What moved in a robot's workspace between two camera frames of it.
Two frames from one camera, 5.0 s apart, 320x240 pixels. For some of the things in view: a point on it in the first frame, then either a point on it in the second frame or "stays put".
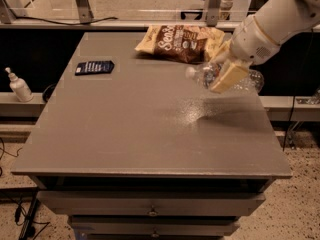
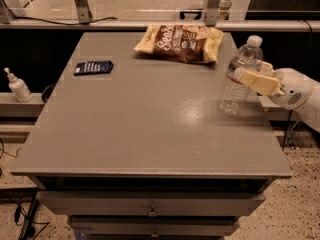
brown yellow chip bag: [181, 43] stays put
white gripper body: [252, 45] → [292, 88]
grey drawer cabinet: [129, 147] stays put
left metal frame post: [84, 10] stays put
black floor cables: [30, 227] stays put
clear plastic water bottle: [203, 75] → [234, 94]
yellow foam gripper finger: [225, 54] → [266, 68]
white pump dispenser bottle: [21, 88] stays put
